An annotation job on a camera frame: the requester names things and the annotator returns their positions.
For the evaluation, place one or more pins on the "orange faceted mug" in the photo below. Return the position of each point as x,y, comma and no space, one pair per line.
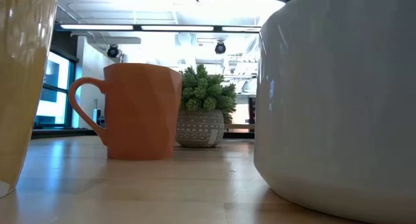
143,113

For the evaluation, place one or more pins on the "yellow mug white interior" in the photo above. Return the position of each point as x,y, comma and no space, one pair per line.
19,87

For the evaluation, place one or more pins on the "artificial succulent in patterned pot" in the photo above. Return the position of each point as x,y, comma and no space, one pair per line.
200,130

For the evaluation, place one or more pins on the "LED light bar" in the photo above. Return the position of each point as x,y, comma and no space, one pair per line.
97,27

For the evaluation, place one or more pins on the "black aluminium rig frame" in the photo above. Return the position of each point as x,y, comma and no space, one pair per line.
65,133

